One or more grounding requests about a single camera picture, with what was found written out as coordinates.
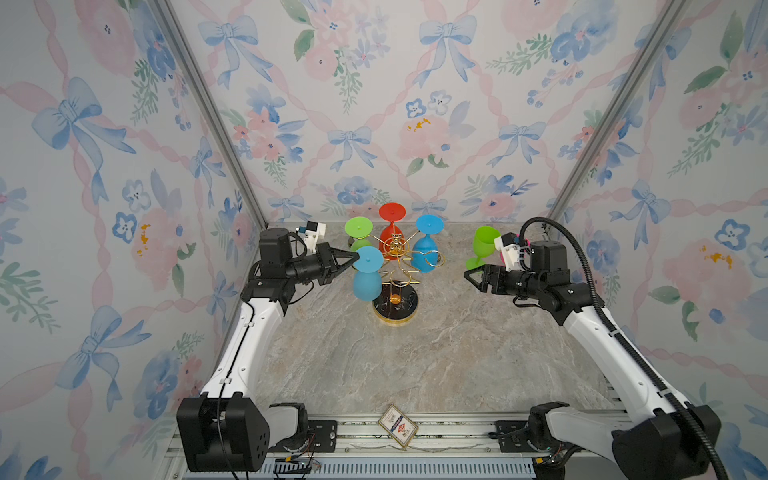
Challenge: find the blue back wine glass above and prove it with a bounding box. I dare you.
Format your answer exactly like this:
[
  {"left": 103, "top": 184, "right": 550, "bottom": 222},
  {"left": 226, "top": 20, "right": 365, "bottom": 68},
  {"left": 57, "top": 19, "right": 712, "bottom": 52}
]
[{"left": 412, "top": 214, "right": 444, "bottom": 273}]

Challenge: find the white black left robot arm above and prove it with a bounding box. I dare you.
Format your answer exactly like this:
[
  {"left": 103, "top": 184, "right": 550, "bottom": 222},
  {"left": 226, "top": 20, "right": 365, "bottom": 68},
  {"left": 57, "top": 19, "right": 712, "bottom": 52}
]
[{"left": 176, "top": 222, "right": 359, "bottom": 475}]

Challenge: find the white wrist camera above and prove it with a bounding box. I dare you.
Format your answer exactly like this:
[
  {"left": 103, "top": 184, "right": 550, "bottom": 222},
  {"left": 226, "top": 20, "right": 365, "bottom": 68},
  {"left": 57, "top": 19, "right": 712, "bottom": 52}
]
[
  {"left": 495, "top": 232, "right": 529, "bottom": 271},
  {"left": 296, "top": 221, "right": 327, "bottom": 254}
]

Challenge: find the corner aluminium post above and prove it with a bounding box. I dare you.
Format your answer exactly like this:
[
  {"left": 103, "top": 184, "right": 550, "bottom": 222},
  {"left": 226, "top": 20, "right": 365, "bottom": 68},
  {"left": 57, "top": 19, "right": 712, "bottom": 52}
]
[
  {"left": 148, "top": 0, "right": 269, "bottom": 229},
  {"left": 546, "top": 0, "right": 689, "bottom": 220}
]

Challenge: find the black corrugated cable conduit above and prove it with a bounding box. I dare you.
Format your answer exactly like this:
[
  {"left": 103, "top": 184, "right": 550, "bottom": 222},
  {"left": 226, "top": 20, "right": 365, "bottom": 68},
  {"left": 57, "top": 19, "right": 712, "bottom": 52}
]
[{"left": 518, "top": 216, "right": 730, "bottom": 480}]

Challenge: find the gold wire glass rack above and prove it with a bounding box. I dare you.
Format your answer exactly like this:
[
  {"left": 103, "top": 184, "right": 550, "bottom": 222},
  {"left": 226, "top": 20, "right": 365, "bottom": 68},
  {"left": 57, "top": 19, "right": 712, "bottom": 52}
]
[{"left": 372, "top": 233, "right": 445, "bottom": 326}]

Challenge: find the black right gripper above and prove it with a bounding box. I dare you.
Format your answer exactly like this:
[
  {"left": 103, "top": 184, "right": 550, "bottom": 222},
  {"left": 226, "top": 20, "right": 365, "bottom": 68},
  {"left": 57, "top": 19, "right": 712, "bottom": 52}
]
[{"left": 463, "top": 266, "right": 544, "bottom": 303}]

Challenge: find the right corner aluminium post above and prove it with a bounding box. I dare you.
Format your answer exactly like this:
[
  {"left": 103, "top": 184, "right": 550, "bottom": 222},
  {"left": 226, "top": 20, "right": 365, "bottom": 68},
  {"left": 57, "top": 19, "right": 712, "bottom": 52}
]
[{"left": 546, "top": 0, "right": 689, "bottom": 220}]

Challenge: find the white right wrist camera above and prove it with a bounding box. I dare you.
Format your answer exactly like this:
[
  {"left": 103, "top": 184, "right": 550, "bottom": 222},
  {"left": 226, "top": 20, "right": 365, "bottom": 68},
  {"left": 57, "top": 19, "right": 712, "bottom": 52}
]
[{"left": 495, "top": 232, "right": 529, "bottom": 271}]

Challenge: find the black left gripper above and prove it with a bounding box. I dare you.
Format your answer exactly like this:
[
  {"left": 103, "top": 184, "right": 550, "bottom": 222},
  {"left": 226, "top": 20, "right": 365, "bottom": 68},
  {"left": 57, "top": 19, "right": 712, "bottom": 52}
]
[{"left": 286, "top": 245, "right": 358, "bottom": 287}]

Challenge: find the red wine glass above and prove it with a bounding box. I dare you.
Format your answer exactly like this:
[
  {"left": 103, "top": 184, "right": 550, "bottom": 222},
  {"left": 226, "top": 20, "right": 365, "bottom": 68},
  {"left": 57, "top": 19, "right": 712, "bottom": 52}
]
[{"left": 379, "top": 202, "right": 406, "bottom": 260}]

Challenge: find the lime green back wine glass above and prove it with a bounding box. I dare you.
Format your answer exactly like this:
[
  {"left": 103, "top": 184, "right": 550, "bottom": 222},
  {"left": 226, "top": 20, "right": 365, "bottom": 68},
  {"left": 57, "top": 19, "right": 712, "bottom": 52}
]
[{"left": 345, "top": 216, "right": 373, "bottom": 251}]

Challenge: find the diamond printed card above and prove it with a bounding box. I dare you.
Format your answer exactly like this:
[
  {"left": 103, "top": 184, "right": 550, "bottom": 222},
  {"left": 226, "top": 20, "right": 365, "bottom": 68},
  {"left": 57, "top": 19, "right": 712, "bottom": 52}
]
[{"left": 378, "top": 404, "right": 419, "bottom": 448}]

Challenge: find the light blue front wine glass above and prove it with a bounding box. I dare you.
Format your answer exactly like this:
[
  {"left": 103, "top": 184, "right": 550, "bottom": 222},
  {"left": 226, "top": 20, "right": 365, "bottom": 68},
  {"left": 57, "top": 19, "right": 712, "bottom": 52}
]
[{"left": 353, "top": 246, "right": 384, "bottom": 302}]

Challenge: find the left corner aluminium post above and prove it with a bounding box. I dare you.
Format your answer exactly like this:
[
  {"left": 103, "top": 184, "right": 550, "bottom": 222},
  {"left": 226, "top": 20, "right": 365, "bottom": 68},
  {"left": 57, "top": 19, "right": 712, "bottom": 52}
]
[{"left": 148, "top": 0, "right": 269, "bottom": 229}]

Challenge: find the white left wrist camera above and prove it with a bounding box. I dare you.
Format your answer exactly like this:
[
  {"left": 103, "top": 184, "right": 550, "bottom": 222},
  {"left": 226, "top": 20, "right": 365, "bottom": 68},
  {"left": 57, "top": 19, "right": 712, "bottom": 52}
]
[{"left": 296, "top": 221, "right": 327, "bottom": 254}]

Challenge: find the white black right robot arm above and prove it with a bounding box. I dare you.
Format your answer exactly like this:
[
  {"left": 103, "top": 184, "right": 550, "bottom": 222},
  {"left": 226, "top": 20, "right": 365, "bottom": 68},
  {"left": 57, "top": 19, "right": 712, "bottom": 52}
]
[{"left": 464, "top": 235, "right": 727, "bottom": 479}]

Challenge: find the lime green wine glass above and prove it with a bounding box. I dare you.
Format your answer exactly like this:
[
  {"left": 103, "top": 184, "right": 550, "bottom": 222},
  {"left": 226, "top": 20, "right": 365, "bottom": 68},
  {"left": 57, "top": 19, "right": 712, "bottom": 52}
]
[
  {"left": 465, "top": 226, "right": 501, "bottom": 270},
  {"left": 345, "top": 216, "right": 373, "bottom": 251}
]

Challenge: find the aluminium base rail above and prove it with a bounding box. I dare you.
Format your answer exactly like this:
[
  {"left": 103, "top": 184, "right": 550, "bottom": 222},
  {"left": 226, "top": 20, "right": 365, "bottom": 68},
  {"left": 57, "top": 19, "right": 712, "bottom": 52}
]
[{"left": 161, "top": 410, "right": 673, "bottom": 480}]

